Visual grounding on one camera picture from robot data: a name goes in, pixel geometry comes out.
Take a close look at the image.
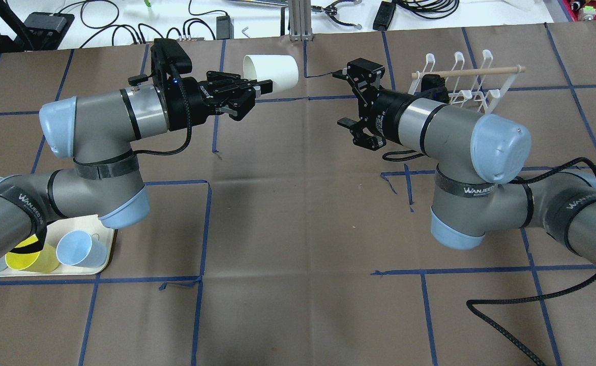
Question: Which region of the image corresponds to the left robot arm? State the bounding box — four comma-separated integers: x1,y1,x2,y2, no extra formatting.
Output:
0,67,276,257

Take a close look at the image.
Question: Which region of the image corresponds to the cream plastic tray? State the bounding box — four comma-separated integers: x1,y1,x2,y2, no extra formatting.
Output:
0,215,117,278

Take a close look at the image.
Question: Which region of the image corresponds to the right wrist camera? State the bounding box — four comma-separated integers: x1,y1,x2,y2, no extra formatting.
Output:
420,74,451,104

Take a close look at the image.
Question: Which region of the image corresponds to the white ikea cup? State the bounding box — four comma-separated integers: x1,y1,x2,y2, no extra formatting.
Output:
243,55,300,93

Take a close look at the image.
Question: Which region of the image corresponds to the yellow cup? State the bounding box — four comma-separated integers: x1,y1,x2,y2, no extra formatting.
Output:
5,241,60,273

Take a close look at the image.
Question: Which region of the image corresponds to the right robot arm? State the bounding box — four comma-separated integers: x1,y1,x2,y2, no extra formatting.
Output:
333,58,596,265

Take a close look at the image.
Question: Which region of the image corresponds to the white wire cup rack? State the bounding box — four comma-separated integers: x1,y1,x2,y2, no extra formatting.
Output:
409,49,527,113

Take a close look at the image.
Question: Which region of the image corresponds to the grabber reach tool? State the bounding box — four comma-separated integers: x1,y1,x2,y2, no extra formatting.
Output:
227,0,364,28

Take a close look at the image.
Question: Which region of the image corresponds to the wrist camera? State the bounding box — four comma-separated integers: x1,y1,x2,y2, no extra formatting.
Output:
420,74,451,104
128,39,193,90

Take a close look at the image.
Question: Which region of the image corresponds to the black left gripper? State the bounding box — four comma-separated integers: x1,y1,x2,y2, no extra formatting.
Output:
165,71,274,130

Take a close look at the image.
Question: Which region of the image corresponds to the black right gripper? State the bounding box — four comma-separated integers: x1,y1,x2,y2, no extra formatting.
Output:
332,60,416,151

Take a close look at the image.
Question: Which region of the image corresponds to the light blue cup near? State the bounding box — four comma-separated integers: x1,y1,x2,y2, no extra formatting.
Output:
56,231,109,268

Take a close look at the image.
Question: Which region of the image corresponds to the aluminium frame post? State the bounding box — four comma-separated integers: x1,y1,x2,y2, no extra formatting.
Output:
288,0,313,41

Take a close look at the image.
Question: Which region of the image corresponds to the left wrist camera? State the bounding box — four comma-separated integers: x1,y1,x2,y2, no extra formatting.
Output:
128,39,193,90

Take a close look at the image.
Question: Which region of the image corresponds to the black power adapter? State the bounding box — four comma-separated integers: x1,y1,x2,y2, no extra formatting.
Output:
372,1,396,31

